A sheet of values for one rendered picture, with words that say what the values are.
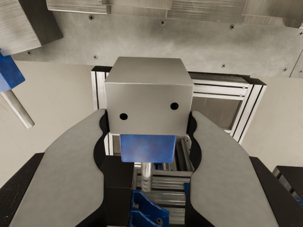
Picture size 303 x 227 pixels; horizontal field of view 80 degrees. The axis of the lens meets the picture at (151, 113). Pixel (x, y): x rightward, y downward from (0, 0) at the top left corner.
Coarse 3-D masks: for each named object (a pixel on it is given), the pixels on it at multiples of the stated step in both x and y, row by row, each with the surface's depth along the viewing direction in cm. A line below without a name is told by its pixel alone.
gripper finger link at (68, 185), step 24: (96, 120) 10; (72, 144) 8; (96, 144) 8; (48, 168) 7; (72, 168) 7; (96, 168) 7; (48, 192) 6; (72, 192) 6; (96, 192) 6; (24, 216) 5; (48, 216) 5; (72, 216) 6; (96, 216) 6
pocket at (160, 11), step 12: (108, 0) 16; (120, 0) 16; (132, 0) 16; (144, 0) 16; (156, 0) 16; (168, 0) 16; (108, 12) 15; (120, 12) 15; (132, 12) 15; (144, 12) 15; (156, 12) 15
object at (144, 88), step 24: (120, 72) 11; (144, 72) 11; (168, 72) 11; (120, 96) 10; (144, 96) 10; (168, 96) 10; (192, 96) 10; (120, 120) 11; (144, 120) 11; (168, 120) 11; (120, 144) 14; (144, 144) 14; (168, 144) 14; (144, 168) 17; (144, 192) 19
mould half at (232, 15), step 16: (48, 0) 14; (64, 0) 14; (80, 0) 14; (96, 0) 14; (176, 0) 14; (192, 0) 14; (208, 0) 14; (224, 0) 14; (240, 0) 14; (176, 16) 14; (192, 16) 14; (208, 16) 14; (224, 16) 14; (240, 16) 14
